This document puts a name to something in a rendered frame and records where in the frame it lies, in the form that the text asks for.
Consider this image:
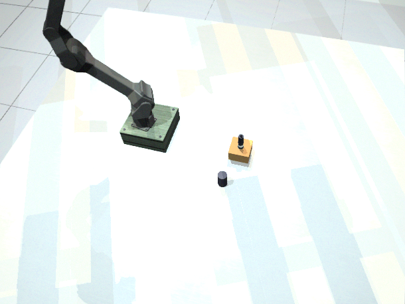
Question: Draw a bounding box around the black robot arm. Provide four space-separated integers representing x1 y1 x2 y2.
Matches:
42 0 157 131

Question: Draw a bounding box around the orange square block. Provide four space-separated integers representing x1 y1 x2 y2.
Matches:
228 137 253 164

